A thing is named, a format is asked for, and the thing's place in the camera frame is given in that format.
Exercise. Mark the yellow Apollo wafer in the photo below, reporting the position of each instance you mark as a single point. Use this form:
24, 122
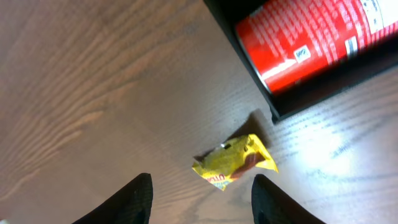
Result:
229, 161

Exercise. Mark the black gift box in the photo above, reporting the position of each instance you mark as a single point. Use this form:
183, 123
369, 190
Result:
319, 86

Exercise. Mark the red Pringles can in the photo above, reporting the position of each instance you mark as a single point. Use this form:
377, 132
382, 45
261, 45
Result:
289, 40

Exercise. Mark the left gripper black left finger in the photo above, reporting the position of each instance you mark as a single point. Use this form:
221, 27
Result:
130, 205

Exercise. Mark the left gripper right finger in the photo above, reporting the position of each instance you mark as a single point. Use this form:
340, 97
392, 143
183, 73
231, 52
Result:
271, 205

